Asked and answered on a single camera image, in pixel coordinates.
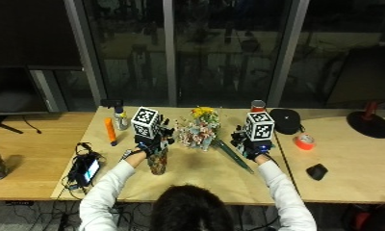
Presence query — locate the person's left hand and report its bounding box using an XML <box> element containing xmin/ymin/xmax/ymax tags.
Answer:
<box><xmin>132</xmin><ymin>117</ymin><xmax>177</xmax><ymax>159</ymax></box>

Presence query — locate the person's right hand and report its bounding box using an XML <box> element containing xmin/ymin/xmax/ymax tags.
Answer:
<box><xmin>229</xmin><ymin>125</ymin><xmax>275</xmax><ymax>162</ymax></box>

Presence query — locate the dark patterned glass vase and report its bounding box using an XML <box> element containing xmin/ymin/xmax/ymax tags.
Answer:
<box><xmin>147</xmin><ymin>146</ymin><xmax>169</xmax><ymax>176</ymax></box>

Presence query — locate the white marker cube on right glove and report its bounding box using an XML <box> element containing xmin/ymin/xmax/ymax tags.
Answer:
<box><xmin>244</xmin><ymin>111</ymin><xmax>276</xmax><ymax>142</ymax></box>

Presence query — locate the white marker cube on glove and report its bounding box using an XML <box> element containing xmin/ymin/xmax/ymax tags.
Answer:
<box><xmin>244</xmin><ymin>111</ymin><xmax>276</xmax><ymax>142</ymax></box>
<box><xmin>130</xmin><ymin>106</ymin><xmax>161</xmax><ymax>140</ymax></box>

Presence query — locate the white marker cube on left glove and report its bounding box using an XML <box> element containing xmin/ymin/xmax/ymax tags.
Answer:
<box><xmin>130</xmin><ymin>106</ymin><xmax>161</xmax><ymax>140</ymax></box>

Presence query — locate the mixed flower bouquet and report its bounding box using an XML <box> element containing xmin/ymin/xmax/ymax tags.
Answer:
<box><xmin>173</xmin><ymin>106</ymin><xmax>256</xmax><ymax>175</ymax></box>

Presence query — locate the red cup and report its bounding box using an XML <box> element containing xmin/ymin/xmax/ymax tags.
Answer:
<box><xmin>251</xmin><ymin>99</ymin><xmax>267</xmax><ymax>114</ymax></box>

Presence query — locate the black zip pouch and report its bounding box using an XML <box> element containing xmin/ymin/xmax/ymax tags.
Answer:
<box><xmin>268</xmin><ymin>108</ymin><xmax>305</xmax><ymax>136</ymax></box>

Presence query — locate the orange marker pen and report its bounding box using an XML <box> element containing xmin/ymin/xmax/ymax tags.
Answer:
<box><xmin>104</xmin><ymin>116</ymin><xmax>119</xmax><ymax>147</ymax></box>

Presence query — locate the orange tape roll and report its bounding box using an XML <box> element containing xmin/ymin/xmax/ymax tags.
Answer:
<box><xmin>293</xmin><ymin>133</ymin><xmax>317</xmax><ymax>151</ymax></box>

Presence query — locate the black computer mouse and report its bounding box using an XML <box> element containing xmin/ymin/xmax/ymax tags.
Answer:
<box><xmin>305</xmin><ymin>163</ymin><xmax>330</xmax><ymax>181</ymax></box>

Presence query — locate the black lamp base red stem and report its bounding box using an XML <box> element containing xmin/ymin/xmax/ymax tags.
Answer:
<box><xmin>345</xmin><ymin>100</ymin><xmax>385</xmax><ymax>140</ymax></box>

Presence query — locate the black monitor stand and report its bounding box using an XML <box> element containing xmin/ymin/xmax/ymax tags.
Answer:
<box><xmin>0</xmin><ymin>115</ymin><xmax>26</xmax><ymax>135</ymax></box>

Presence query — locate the black monitor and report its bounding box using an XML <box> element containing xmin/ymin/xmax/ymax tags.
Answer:
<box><xmin>0</xmin><ymin>64</ymin><xmax>70</xmax><ymax>116</ymax></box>

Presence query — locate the red and black chair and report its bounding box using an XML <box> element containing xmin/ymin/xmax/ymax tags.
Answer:
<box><xmin>344</xmin><ymin>197</ymin><xmax>385</xmax><ymax>231</ymax></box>

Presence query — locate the black power strip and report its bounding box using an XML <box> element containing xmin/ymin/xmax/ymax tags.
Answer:
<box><xmin>5</xmin><ymin>200</ymin><xmax>35</xmax><ymax>207</ymax></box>

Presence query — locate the small black camera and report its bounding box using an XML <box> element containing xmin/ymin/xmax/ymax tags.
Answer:
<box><xmin>99</xmin><ymin>98</ymin><xmax>124</xmax><ymax>110</ymax></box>

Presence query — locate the black phone with cables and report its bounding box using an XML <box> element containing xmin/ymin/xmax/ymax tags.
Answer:
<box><xmin>60</xmin><ymin>141</ymin><xmax>108</xmax><ymax>193</ymax></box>

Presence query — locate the grey window post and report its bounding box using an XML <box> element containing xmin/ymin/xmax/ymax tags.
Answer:
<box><xmin>265</xmin><ymin>0</ymin><xmax>312</xmax><ymax>108</ymax></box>
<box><xmin>161</xmin><ymin>0</ymin><xmax>179</xmax><ymax>108</ymax></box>
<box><xmin>63</xmin><ymin>0</ymin><xmax>108</xmax><ymax>108</ymax></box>

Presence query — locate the black thin cable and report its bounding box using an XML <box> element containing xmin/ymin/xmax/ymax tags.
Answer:
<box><xmin>21</xmin><ymin>115</ymin><xmax>44</xmax><ymax>135</ymax></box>

